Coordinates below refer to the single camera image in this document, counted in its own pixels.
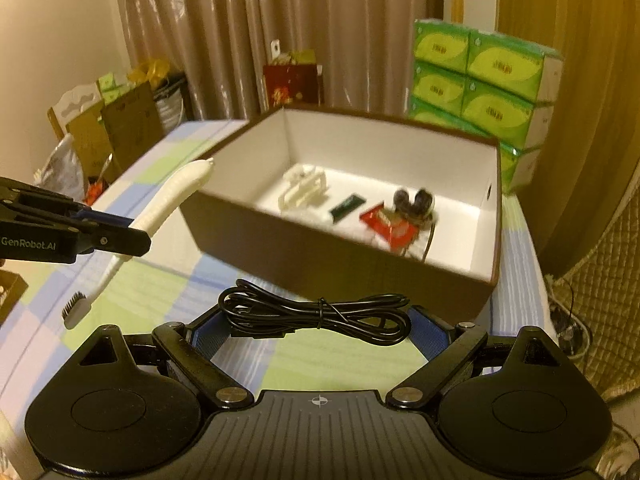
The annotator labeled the wooden door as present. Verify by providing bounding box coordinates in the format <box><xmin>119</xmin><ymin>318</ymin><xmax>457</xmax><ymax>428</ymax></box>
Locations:
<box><xmin>497</xmin><ymin>0</ymin><xmax>640</xmax><ymax>242</ymax></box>

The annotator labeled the dark green lip gel tube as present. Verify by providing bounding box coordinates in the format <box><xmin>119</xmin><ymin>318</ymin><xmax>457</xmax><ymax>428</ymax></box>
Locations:
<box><xmin>327</xmin><ymin>192</ymin><xmax>369</xmax><ymax>224</ymax></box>

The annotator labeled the black cable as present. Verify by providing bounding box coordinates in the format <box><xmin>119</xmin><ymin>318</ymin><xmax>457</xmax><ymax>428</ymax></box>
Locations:
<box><xmin>218</xmin><ymin>279</ymin><xmax>414</xmax><ymax>347</ymax></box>

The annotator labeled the yellow plastic bag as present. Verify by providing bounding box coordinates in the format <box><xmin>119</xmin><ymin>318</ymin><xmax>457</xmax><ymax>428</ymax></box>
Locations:
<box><xmin>127</xmin><ymin>57</ymin><xmax>171</xmax><ymax>89</ymax></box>

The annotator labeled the white long-handled toothbrush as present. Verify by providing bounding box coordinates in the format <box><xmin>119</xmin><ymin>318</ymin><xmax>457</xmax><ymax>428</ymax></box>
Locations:
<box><xmin>61</xmin><ymin>157</ymin><xmax>217</xmax><ymax>331</ymax></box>

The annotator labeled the red gift bag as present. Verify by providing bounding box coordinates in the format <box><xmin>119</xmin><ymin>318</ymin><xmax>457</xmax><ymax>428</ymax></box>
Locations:
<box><xmin>263</xmin><ymin>39</ymin><xmax>325</xmax><ymax>111</ymax></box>

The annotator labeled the red snack packet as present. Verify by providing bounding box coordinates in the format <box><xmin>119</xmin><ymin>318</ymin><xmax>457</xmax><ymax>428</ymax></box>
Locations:
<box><xmin>359</xmin><ymin>202</ymin><xmax>421</xmax><ymax>251</ymax></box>

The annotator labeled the quilted chair cover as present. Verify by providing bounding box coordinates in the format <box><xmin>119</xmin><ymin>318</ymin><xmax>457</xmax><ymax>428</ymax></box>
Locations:
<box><xmin>545</xmin><ymin>195</ymin><xmax>640</xmax><ymax>407</ymax></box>

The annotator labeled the small brown carton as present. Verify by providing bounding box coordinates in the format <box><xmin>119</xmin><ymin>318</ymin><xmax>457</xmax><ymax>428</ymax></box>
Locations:
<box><xmin>65</xmin><ymin>105</ymin><xmax>109</xmax><ymax>176</ymax></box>

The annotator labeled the stack of green tissue packs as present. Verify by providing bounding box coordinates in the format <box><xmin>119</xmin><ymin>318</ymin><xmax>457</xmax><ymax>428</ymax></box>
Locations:
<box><xmin>405</xmin><ymin>19</ymin><xmax>564</xmax><ymax>194</ymax></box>

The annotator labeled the brown cardboard box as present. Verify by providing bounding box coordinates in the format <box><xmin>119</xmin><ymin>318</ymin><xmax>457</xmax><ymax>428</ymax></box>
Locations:
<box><xmin>177</xmin><ymin>105</ymin><xmax>503</xmax><ymax>324</ymax></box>

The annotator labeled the beige curtain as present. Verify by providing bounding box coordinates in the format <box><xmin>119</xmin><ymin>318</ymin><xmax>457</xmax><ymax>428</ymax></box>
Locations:
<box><xmin>112</xmin><ymin>0</ymin><xmax>446</xmax><ymax>122</ymax></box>

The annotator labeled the brown wooden box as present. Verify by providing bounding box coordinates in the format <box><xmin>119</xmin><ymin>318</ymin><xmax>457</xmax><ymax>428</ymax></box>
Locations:
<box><xmin>0</xmin><ymin>270</ymin><xmax>30</xmax><ymax>329</ymax></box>

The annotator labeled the leopard print hair band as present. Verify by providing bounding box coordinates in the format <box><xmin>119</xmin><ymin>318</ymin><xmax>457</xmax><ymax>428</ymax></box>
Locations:
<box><xmin>395</xmin><ymin>217</ymin><xmax>444</xmax><ymax>265</ymax></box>

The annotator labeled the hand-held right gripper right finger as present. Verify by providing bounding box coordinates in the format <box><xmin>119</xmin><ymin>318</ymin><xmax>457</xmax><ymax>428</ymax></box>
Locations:
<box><xmin>386</xmin><ymin>305</ymin><xmax>572</xmax><ymax>411</ymax></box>

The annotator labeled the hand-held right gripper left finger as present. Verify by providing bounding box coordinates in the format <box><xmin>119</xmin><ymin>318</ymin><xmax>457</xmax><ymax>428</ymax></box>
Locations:
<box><xmin>70</xmin><ymin>307</ymin><xmax>253</xmax><ymax>411</ymax></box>

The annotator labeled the clear plastic bag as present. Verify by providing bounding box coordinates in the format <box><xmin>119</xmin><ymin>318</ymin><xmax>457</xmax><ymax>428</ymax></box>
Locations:
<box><xmin>34</xmin><ymin>134</ymin><xmax>86</xmax><ymax>201</ymax></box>

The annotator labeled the large brown carton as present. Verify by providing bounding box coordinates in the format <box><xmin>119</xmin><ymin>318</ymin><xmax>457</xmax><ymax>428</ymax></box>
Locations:
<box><xmin>100</xmin><ymin>82</ymin><xmax>166</xmax><ymax>181</ymax></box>

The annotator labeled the dark brown hair scrunchies pack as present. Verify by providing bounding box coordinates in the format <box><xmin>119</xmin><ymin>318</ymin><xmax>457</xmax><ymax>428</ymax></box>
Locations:
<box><xmin>390</xmin><ymin>186</ymin><xmax>439</xmax><ymax>224</ymax></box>

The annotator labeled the white scrubbing brush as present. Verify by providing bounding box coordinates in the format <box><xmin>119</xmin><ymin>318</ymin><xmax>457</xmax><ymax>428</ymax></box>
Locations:
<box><xmin>276</xmin><ymin>163</ymin><xmax>332</xmax><ymax>214</ymax></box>

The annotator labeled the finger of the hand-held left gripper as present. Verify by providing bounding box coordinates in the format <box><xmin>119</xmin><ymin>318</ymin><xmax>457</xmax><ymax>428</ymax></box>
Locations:
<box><xmin>0</xmin><ymin>201</ymin><xmax>152</xmax><ymax>257</ymax></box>
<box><xmin>0</xmin><ymin>176</ymin><xmax>137</xmax><ymax>232</ymax></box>

